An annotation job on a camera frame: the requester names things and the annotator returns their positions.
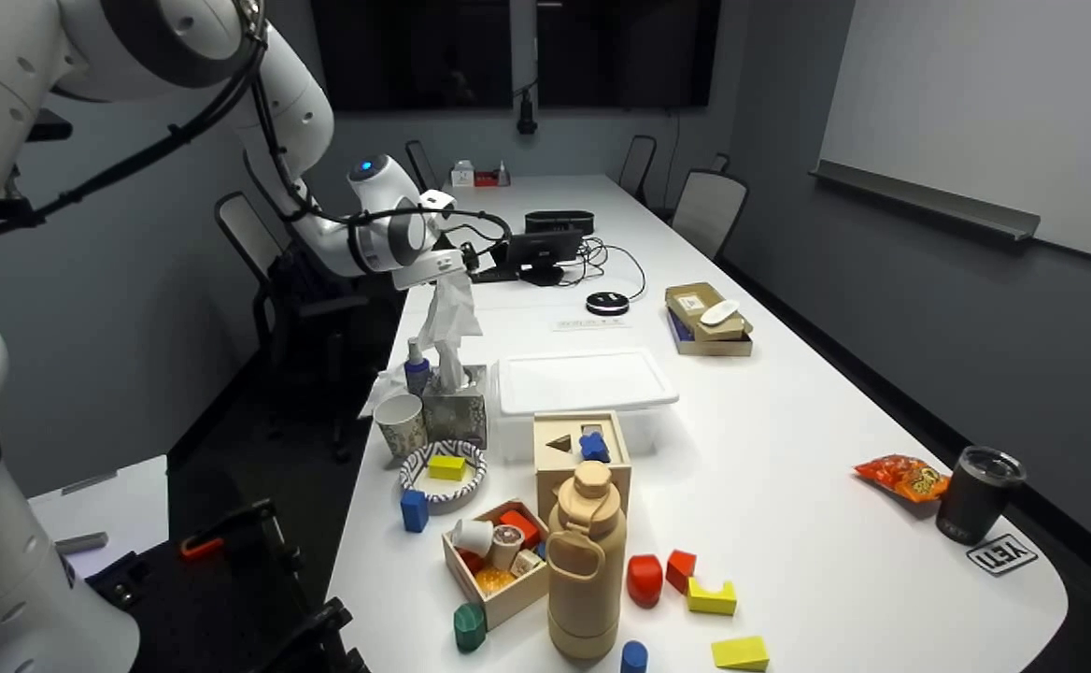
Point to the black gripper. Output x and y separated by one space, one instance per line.
485 260

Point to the white tissue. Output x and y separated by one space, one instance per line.
447 322

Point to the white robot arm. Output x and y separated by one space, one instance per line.
229 50

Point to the red box far end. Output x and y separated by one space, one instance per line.
493 176

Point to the grey patterned tissue box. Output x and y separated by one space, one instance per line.
454 404

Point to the wooden shape sorter box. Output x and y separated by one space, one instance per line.
554 444

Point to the black conference phone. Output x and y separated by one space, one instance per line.
534 257

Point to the black speaker bar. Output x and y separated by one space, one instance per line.
561 224

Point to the small blue sanitizer bottle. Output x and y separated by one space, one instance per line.
416 371

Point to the black round puck device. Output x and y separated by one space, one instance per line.
605 305

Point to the black office chair left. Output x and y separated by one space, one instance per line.
313 328

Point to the white paper cup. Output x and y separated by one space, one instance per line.
401 426

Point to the grey office chair far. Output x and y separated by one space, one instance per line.
638 168

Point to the grey office chair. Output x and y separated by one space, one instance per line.
638 168
708 210

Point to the yellow block on plate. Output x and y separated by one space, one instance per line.
447 465

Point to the blue block on sorter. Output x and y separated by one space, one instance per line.
593 447

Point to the patterned paper plate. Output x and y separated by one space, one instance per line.
447 493

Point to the grey office chair right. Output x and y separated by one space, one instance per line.
708 210

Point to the blue cylinder block left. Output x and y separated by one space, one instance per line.
411 510

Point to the tan water bottle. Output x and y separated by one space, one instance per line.
586 559

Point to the wooden tray with blocks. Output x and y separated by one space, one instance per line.
500 559

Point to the red cylinder block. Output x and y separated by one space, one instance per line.
644 580

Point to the green block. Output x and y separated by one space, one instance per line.
468 627

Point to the red cube block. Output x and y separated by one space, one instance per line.
680 570

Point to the yellow notched block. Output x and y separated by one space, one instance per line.
713 600

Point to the black orange clamp equipment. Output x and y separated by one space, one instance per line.
229 600

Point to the blue block front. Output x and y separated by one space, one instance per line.
632 657

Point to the yellow flat block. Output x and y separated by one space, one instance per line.
740 654

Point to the orange snack bag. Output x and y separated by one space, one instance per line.
904 479

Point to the dark travel mug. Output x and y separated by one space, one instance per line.
980 489

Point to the whiteboard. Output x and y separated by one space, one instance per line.
978 111

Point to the black white tag sticker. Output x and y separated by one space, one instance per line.
1003 555

